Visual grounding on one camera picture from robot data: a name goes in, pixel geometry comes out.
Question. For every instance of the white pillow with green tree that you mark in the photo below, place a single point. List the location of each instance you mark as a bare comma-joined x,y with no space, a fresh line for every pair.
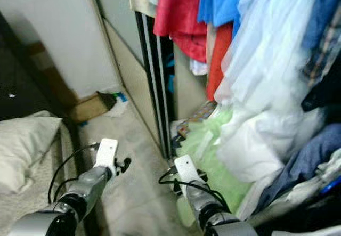
26,151

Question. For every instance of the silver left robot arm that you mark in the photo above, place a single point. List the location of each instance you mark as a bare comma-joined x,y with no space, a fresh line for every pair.
85,188

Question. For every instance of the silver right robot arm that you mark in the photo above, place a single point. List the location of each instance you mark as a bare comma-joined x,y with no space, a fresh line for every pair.
213,209

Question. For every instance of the brown cardboard box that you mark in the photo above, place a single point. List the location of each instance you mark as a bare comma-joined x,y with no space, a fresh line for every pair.
90,108

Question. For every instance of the yellow blue patterned mat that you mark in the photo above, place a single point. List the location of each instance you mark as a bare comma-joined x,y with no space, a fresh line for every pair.
197,116

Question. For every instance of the light green tulle dress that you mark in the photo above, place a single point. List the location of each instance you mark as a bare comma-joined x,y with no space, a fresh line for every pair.
213,167

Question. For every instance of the wardrobe sliding door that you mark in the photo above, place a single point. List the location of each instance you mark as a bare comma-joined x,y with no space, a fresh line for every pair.
128,71

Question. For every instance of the white quilted mattress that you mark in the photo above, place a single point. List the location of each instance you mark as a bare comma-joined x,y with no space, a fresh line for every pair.
32,204

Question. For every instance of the wooden wardrobe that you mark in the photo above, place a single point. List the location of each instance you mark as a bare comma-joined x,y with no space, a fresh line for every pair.
184,87

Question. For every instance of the small white cloth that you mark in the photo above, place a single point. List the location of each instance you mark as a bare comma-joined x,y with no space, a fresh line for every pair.
198,67

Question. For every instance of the orange hanging garment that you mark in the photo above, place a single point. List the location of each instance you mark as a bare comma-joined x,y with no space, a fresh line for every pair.
218,65

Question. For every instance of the red hanging garment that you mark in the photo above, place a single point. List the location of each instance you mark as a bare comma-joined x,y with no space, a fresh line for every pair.
178,12

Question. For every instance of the white sheer dress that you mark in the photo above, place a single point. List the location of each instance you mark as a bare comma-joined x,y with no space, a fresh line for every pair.
266,87

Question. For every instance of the blue-grey garment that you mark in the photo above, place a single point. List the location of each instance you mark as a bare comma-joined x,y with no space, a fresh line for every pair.
303,161

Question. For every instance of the bright blue hanging shirt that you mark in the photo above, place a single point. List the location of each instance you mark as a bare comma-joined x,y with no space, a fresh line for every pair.
224,1

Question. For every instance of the blue plastic clothes hanger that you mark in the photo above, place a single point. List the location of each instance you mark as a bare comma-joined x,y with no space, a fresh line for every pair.
331,185

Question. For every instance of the plaid checked shirt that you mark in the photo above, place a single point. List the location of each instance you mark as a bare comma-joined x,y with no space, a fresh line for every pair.
325,52

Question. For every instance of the blue denim shirt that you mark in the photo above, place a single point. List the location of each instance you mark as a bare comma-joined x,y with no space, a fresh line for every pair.
325,1

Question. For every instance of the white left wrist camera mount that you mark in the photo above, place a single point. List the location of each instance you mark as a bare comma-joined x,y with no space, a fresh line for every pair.
106,153

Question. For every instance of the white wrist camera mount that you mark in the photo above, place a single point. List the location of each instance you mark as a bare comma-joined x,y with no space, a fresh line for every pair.
187,168
106,153

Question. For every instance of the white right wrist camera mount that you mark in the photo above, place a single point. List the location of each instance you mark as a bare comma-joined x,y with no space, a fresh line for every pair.
187,168

